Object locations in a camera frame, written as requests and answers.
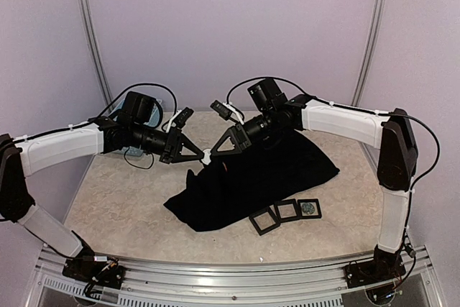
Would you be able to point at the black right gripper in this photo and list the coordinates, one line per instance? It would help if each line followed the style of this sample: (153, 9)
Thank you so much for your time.
(243, 141)

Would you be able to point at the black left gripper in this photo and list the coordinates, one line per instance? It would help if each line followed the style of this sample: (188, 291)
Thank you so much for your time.
(175, 156)

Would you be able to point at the black garment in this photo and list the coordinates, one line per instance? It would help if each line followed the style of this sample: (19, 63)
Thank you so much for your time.
(269, 171)

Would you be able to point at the green round brooch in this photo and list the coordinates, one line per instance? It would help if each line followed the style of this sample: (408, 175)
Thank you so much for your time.
(308, 208)

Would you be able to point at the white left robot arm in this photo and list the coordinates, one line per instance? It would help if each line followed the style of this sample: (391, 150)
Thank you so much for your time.
(41, 175)

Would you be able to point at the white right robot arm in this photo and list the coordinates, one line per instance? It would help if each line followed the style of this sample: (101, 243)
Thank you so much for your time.
(388, 132)

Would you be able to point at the light blue plastic basket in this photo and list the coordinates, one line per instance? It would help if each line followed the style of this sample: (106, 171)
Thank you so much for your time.
(154, 122)

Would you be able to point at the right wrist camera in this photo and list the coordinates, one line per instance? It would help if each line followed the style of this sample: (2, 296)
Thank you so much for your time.
(265, 94)

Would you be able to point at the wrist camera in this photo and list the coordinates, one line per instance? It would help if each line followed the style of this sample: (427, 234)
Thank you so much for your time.
(265, 94)
(138, 108)

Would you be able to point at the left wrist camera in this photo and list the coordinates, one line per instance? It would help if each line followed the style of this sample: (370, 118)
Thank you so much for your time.
(138, 108)

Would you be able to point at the left black square frame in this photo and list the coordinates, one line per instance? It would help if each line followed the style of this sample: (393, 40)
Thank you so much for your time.
(264, 221)

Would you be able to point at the black square frame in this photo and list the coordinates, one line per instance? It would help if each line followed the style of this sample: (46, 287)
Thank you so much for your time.
(264, 221)
(315, 201)
(287, 210)

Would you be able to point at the middle black square frame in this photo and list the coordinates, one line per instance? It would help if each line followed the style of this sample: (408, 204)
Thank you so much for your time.
(287, 210)

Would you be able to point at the right black square frame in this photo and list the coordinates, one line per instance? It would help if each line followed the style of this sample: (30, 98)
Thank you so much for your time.
(315, 201)

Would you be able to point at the front aluminium rail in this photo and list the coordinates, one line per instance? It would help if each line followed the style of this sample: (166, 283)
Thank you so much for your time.
(153, 283)

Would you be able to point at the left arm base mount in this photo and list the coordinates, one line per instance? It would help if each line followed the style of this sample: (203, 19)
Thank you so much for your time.
(94, 270)

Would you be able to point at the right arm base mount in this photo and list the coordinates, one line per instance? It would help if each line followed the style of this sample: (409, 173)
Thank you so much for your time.
(383, 266)

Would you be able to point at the right aluminium corner post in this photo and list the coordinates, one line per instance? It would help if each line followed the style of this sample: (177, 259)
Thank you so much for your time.
(372, 37)

